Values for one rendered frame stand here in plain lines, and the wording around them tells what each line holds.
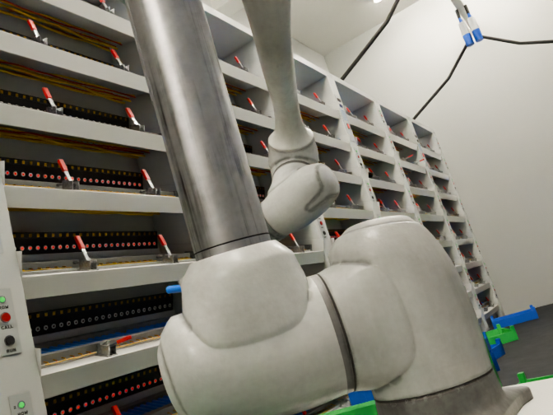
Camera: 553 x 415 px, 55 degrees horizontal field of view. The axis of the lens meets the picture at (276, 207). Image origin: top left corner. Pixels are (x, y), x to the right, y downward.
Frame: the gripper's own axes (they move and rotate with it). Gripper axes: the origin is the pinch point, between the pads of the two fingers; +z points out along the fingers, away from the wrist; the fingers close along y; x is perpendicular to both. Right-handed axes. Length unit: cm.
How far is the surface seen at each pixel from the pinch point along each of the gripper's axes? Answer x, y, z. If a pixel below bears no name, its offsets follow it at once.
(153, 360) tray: 11.5, 4.2, 17.4
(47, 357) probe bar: 4.4, 28.0, 20.0
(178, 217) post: -28.2, -27.2, 16.8
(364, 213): -27, -154, 7
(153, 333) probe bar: 4.5, -1.6, 19.8
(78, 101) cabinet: -71, -9, 19
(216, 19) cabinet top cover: -107, -70, -9
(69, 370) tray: 9.2, 27.0, 16.2
